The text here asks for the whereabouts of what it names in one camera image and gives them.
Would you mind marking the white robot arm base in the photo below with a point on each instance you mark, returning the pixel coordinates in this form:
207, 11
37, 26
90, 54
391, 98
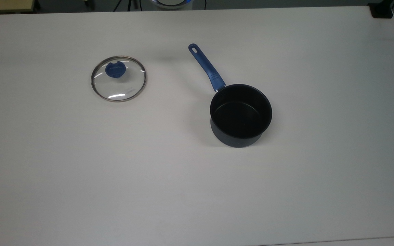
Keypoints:
171, 3

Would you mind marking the glass lid with blue knob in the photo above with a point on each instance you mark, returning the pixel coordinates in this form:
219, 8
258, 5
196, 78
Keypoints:
118, 79

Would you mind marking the black tripod legs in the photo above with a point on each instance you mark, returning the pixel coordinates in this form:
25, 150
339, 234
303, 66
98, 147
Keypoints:
128, 4

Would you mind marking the black clamp block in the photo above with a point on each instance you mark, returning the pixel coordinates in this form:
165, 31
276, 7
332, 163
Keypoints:
381, 10

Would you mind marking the yellowish wooden table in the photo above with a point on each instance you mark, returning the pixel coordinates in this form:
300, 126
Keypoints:
5, 4

